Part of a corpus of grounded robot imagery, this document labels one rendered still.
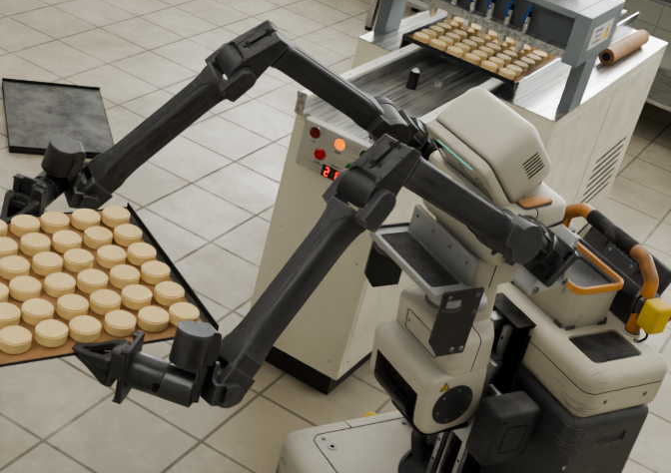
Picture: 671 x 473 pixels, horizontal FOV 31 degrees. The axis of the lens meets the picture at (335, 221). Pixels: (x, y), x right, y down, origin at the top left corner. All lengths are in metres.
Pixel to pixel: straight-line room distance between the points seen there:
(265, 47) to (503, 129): 0.48
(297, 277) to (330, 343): 1.64
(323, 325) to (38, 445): 0.87
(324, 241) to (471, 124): 0.56
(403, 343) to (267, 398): 1.03
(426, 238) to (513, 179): 0.27
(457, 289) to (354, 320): 1.10
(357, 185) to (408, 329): 0.78
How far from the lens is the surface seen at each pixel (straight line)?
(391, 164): 1.90
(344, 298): 3.43
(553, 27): 3.78
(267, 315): 1.88
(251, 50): 2.25
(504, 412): 2.60
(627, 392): 2.70
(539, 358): 2.69
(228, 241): 4.27
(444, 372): 2.55
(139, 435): 3.34
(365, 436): 3.07
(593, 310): 2.73
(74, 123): 4.87
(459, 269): 2.41
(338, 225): 1.89
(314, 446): 2.99
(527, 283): 2.31
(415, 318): 2.59
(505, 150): 2.28
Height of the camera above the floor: 2.14
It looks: 28 degrees down
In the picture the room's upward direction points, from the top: 15 degrees clockwise
